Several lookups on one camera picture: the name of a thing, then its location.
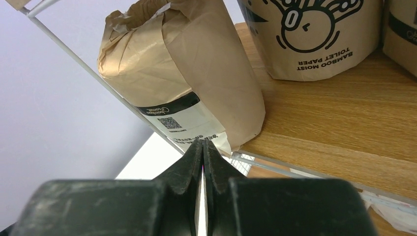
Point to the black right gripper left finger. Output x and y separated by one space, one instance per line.
163 206

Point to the brown paper roll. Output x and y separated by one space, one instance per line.
400 33

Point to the white dotted roll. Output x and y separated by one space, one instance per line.
402 216

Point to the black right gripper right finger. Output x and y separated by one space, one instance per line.
242 206

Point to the brown cartoon printed roll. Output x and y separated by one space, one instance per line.
312 40

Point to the white wire wooden shelf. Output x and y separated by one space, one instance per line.
360 125

